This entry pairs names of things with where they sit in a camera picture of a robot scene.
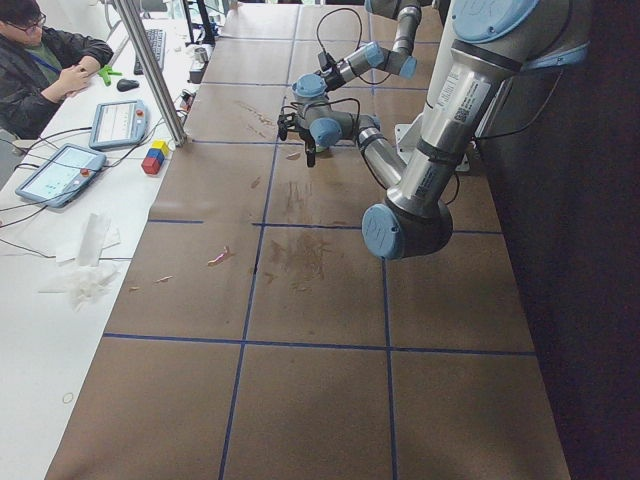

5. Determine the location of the blue block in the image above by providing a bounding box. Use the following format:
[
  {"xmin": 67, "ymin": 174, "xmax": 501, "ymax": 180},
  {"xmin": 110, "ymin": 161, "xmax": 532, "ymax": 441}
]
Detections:
[{"xmin": 146, "ymin": 148, "xmax": 165, "ymax": 163}]

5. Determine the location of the red block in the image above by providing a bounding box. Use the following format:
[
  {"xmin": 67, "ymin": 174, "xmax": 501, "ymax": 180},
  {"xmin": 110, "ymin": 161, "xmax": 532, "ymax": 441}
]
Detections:
[{"xmin": 141, "ymin": 153, "xmax": 165, "ymax": 175}]

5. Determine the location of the yellow block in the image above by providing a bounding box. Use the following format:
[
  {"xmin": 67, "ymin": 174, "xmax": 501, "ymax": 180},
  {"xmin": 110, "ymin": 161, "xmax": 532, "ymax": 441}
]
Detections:
[{"xmin": 150, "ymin": 140, "xmax": 170, "ymax": 157}]

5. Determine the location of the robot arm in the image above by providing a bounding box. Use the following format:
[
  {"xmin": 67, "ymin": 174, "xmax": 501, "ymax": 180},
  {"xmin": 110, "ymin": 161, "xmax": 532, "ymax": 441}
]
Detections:
[
  {"xmin": 315, "ymin": 1, "xmax": 429, "ymax": 91},
  {"xmin": 278, "ymin": 1, "xmax": 592, "ymax": 259}
]

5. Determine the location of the seated person in black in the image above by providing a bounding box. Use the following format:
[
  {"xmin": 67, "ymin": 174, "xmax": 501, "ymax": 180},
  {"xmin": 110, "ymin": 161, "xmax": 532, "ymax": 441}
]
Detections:
[{"xmin": 1, "ymin": 1, "xmax": 113, "ymax": 140}]

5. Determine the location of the aluminium frame post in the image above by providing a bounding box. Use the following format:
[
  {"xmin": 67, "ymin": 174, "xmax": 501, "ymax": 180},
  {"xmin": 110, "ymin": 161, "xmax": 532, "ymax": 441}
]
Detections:
[{"xmin": 114, "ymin": 0, "xmax": 187, "ymax": 147}]

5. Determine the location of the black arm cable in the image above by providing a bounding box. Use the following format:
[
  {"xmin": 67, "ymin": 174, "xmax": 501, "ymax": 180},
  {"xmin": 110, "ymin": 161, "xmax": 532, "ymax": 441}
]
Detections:
[
  {"xmin": 315, "ymin": 6, "xmax": 396, "ymax": 86},
  {"xmin": 279, "ymin": 97, "xmax": 362, "ymax": 126}
]

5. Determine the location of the silver metal can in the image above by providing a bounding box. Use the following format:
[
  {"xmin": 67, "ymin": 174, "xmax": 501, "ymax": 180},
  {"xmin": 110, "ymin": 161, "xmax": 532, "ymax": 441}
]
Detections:
[{"xmin": 193, "ymin": 46, "xmax": 209, "ymax": 64}]

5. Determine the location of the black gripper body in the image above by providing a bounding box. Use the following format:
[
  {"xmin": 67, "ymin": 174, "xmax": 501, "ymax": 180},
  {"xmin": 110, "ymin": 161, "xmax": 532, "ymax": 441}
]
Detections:
[
  {"xmin": 284, "ymin": 107, "xmax": 315, "ymax": 145},
  {"xmin": 315, "ymin": 50, "xmax": 350, "ymax": 92}
]

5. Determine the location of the far teach pendant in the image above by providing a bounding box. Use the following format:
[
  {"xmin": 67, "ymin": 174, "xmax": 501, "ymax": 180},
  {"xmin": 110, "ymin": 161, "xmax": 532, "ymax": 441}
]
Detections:
[{"xmin": 89, "ymin": 100, "xmax": 148, "ymax": 151}]

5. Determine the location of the black computer mouse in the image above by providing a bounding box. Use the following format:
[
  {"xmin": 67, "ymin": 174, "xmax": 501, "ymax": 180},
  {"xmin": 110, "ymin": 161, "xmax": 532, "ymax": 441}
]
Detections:
[{"xmin": 116, "ymin": 78, "xmax": 140, "ymax": 92}]

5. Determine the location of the green plastic tool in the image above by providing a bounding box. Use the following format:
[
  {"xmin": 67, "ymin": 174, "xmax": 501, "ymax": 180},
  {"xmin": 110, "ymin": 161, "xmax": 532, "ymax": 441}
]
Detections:
[{"xmin": 97, "ymin": 65, "xmax": 122, "ymax": 86}]

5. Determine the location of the near teach pendant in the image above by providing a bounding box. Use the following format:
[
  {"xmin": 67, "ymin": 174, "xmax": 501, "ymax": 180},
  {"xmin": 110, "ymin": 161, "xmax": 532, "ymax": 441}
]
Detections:
[{"xmin": 15, "ymin": 144, "xmax": 106, "ymax": 208}]

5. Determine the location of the teach pendant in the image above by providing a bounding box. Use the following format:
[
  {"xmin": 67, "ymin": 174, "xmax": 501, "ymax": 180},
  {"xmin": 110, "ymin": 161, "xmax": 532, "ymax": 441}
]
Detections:
[
  {"xmin": 15, "ymin": 144, "xmax": 106, "ymax": 208},
  {"xmin": 89, "ymin": 100, "xmax": 148, "ymax": 151}
]

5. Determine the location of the crumpled white tissue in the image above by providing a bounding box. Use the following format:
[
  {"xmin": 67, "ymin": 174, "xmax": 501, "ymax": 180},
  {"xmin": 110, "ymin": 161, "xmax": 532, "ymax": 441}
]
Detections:
[{"xmin": 38, "ymin": 213, "xmax": 120, "ymax": 311}]

